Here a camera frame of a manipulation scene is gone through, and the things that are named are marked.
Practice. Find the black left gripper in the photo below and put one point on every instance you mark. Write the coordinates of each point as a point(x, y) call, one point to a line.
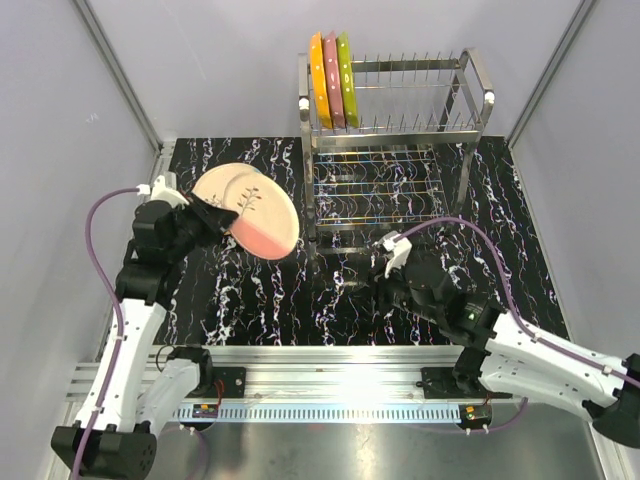
point(219, 219)

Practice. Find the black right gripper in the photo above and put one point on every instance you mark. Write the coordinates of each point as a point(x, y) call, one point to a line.
point(380, 284)

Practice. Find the beige blue leaf plate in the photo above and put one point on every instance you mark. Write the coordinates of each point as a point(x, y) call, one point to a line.
point(211, 186)

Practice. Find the beige pink leaf plate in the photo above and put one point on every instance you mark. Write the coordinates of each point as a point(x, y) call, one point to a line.
point(267, 226)

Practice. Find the orange dotted scalloped plate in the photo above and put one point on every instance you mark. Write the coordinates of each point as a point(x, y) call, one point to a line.
point(318, 78)

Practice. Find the pink dotted scalloped plate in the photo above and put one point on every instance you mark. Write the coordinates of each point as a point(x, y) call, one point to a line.
point(333, 77)

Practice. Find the yellow-green dotted scalloped plate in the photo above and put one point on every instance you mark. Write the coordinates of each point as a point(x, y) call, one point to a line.
point(347, 80)

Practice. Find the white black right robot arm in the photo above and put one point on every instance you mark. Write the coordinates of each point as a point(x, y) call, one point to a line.
point(485, 328)

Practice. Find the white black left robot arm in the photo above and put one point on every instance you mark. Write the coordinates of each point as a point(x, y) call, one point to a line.
point(115, 433)

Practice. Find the stainless steel dish rack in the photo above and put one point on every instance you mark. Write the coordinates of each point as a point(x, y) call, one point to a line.
point(420, 121)

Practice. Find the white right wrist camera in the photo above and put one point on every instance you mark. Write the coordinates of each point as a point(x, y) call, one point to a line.
point(396, 249)

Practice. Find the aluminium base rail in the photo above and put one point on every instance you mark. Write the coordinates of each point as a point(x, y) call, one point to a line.
point(365, 373)

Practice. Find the white slotted cable duct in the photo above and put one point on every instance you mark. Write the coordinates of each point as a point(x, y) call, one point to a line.
point(436, 413)

